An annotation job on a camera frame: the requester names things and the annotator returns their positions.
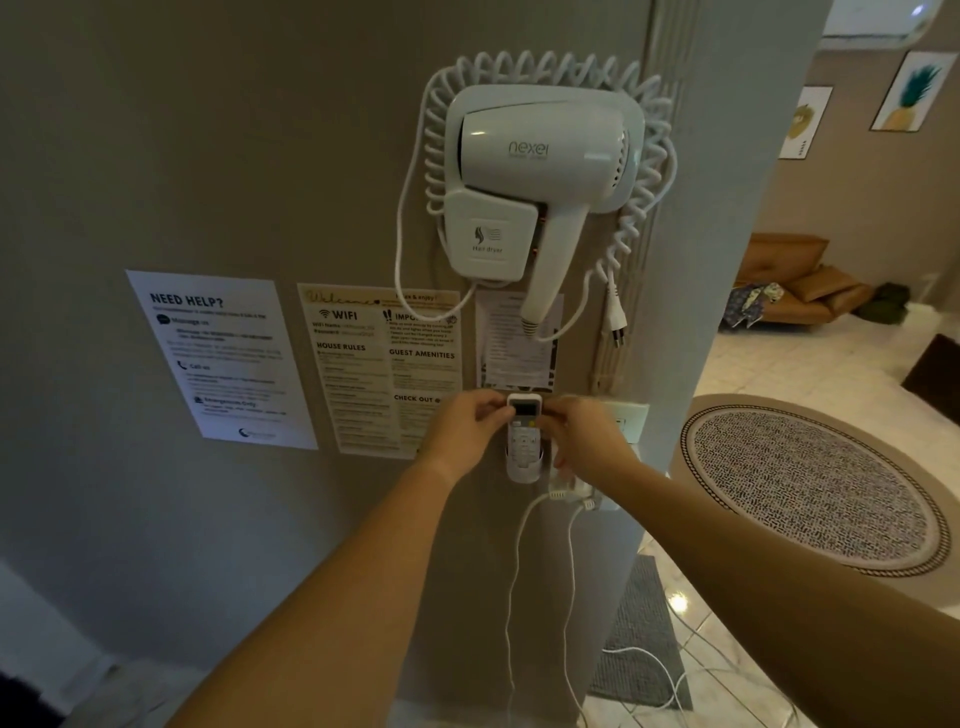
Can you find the white printed instruction sheet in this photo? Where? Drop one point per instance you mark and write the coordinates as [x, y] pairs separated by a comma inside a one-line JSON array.
[[517, 360]]

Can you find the brown leather sofa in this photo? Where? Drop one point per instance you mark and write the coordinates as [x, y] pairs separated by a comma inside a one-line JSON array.
[[802, 277]]

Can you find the white charger plug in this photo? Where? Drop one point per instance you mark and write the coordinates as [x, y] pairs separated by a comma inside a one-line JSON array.
[[574, 496]]

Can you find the beige welcome notice sheet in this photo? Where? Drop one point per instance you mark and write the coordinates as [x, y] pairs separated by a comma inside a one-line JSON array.
[[375, 367]]

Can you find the person's right hand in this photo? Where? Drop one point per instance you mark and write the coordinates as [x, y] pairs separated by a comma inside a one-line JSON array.
[[592, 450]]

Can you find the white remote wall holder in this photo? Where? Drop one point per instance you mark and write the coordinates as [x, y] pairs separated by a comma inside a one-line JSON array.
[[523, 472]]

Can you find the patterned cloth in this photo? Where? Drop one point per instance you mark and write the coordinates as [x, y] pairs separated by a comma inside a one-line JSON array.
[[750, 304]]

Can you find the white air conditioner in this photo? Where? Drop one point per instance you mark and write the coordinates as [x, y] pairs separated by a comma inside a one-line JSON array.
[[877, 22]]

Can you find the person's left forearm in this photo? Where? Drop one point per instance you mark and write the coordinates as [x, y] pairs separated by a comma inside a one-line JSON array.
[[337, 600]]

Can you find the framed yellow fruit picture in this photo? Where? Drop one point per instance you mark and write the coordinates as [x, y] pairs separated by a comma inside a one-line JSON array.
[[804, 122]]

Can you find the dark green bag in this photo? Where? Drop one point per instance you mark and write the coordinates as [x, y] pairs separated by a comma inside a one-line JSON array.
[[886, 304]]

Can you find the person's left hand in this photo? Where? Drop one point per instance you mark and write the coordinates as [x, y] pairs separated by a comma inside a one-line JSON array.
[[457, 431]]

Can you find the grey floor mat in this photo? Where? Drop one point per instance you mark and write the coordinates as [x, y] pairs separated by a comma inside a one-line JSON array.
[[637, 637]]

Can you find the white hair dryer plug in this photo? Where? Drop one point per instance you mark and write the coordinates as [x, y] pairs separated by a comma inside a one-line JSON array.
[[616, 326]]

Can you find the white wall socket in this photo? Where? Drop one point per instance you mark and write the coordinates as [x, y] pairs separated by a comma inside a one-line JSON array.
[[628, 424]]

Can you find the round patterned rug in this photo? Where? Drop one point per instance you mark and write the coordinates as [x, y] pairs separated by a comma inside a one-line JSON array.
[[810, 484]]

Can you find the white help notice sheet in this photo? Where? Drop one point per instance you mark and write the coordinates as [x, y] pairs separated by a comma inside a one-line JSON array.
[[221, 360]]

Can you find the dark wooden furniture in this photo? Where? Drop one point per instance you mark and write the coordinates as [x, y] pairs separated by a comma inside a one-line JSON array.
[[936, 379]]

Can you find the white hair dryer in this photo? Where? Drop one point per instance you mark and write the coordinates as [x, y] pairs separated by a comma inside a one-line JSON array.
[[540, 157]]

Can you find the person's right forearm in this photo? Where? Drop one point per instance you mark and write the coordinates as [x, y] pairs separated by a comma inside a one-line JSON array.
[[765, 555]]

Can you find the person's right thumb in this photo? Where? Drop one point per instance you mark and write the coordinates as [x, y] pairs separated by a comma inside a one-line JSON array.
[[560, 450]]

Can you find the white remote control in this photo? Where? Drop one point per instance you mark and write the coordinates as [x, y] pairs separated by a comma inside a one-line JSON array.
[[525, 424]]

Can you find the person's left thumb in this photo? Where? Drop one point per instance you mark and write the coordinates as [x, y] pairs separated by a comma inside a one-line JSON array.
[[496, 427]]

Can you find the white hair dryer wall mount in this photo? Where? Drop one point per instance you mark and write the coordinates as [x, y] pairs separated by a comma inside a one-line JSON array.
[[487, 240]]

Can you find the framed pineapple picture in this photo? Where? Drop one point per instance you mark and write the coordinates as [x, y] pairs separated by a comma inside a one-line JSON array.
[[911, 94]]

